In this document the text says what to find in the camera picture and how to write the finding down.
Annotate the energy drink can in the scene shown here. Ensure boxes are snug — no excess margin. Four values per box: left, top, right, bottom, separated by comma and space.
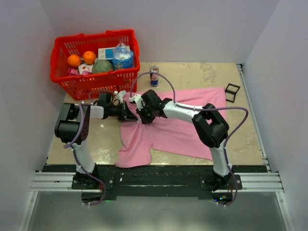
150, 66, 159, 87

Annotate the white red small package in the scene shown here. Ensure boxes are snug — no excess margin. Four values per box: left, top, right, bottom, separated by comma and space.
78, 63, 93, 75

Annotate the white blue carton box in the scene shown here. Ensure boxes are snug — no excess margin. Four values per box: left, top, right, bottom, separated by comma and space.
97, 47, 132, 61

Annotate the right orange fruit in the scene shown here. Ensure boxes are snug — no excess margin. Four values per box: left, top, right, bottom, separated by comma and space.
83, 51, 96, 64

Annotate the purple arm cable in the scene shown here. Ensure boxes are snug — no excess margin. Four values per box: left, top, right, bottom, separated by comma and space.
64, 89, 116, 206
129, 72, 249, 207

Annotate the left orange fruit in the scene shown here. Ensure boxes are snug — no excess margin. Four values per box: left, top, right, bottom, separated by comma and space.
67, 54, 81, 68

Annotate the red plastic shopping basket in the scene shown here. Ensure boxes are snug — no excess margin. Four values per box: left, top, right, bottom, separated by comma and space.
50, 28, 141, 101

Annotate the blue plastic bag pack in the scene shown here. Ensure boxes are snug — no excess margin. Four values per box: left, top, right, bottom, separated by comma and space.
113, 43, 134, 70

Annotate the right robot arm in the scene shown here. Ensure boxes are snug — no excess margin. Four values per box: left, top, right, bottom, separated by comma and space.
129, 90, 232, 189

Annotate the aluminium rail frame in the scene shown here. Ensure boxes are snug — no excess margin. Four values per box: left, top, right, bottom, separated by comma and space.
18, 63, 295, 231

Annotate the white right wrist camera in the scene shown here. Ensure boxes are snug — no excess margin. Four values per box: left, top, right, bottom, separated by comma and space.
129, 94, 143, 110

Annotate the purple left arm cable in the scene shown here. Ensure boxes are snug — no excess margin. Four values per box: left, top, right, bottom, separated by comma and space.
64, 89, 116, 206

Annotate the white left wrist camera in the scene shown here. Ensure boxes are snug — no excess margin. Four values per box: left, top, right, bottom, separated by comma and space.
113, 90, 127, 103

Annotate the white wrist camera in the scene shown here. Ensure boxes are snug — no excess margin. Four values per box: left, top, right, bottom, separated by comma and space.
129, 94, 143, 110
113, 90, 127, 103

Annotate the pink t-shirt garment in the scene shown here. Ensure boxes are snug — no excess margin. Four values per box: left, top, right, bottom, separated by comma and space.
115, 87, 226, 168

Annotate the green melon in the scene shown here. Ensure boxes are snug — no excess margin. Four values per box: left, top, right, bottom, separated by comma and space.
92, 60, 114, 74

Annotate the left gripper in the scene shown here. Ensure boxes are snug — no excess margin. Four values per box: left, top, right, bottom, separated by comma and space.
107, 101, 138, 122

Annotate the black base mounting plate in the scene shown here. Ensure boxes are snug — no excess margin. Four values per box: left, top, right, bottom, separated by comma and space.
72, 165, 242, 203

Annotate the black square frame stand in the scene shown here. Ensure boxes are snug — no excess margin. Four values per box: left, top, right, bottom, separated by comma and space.
225, 83, 241, 103

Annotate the pink snack packet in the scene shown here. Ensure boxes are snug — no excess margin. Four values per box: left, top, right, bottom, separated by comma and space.
68, 67, 80, 76

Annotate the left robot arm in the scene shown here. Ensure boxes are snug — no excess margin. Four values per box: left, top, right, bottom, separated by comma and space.
54, 90, 137, 189

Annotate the orange fruit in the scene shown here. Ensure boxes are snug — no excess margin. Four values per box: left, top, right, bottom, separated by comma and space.
67, 54, 81, 68
83, 51, 96, 64

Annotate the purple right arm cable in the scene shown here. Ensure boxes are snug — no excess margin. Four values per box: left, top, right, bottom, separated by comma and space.
129, 72, 249, 207

